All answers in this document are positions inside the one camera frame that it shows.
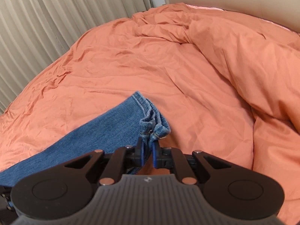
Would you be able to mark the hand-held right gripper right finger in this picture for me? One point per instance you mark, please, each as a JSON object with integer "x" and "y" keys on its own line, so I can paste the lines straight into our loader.
{"x": 154, "y": 155}

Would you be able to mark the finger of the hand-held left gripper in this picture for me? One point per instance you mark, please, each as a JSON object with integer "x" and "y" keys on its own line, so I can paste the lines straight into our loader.
{"x": 5, "y": 199}

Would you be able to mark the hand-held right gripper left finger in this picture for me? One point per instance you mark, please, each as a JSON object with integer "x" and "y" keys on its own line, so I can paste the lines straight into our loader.
{"x": 141, "y": 153}

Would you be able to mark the blue denim pants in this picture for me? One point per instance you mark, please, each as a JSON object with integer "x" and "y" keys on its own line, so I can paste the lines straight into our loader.
{"x": 82, "y": 145}

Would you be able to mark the orange bed sheet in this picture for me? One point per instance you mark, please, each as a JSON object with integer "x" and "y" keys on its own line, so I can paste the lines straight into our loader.
{"x": 117, "y": 63}

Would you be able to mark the orange duvet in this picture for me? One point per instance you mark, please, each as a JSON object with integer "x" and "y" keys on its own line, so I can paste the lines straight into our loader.
{"x": 246, "y": 58}

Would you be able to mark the pale pink pillow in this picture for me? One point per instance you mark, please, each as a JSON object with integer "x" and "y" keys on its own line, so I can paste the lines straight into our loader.
{"x": 204, "y": 7}

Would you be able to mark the beige pleated curtain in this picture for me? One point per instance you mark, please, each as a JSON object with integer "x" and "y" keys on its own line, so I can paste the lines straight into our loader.
{"x": 46, "y": 16}

